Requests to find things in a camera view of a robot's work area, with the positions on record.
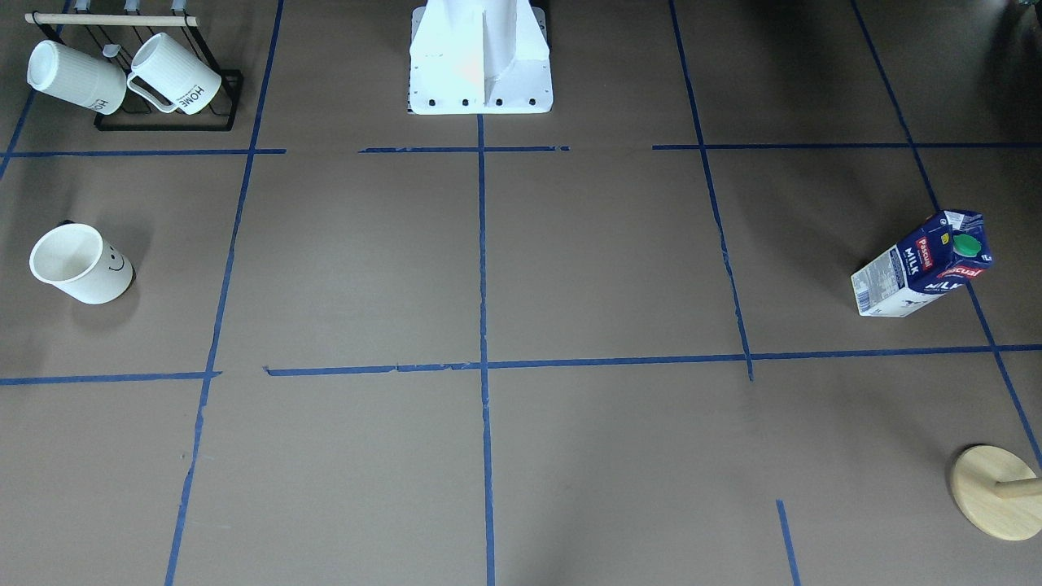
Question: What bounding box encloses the blue Pascual milk carton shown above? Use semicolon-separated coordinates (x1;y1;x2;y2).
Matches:
850;210;993;317

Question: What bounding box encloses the white smiley mug black handle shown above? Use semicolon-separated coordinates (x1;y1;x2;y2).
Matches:
28;222;135;306

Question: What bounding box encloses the white ribbed HOME mug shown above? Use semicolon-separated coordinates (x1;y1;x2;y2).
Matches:
26;40;127;116

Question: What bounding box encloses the wooden mug tree stand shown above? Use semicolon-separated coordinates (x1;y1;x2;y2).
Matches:
948;444;1041;541

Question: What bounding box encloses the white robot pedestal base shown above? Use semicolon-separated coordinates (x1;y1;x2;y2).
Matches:
407;1;554;116

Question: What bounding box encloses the black wire mug rack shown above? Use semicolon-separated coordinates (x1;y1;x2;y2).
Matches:
24;1;244;131

